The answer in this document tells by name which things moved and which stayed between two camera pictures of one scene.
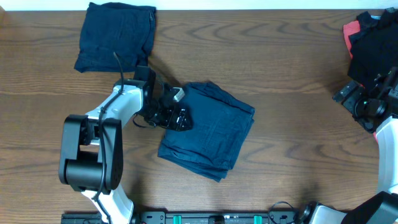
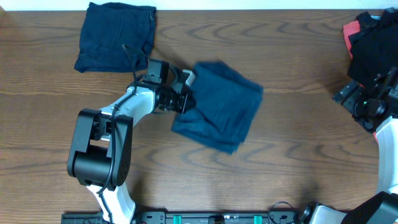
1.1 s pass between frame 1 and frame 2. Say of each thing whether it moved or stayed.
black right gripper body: stayed
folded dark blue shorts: stayed
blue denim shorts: moved
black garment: stayed
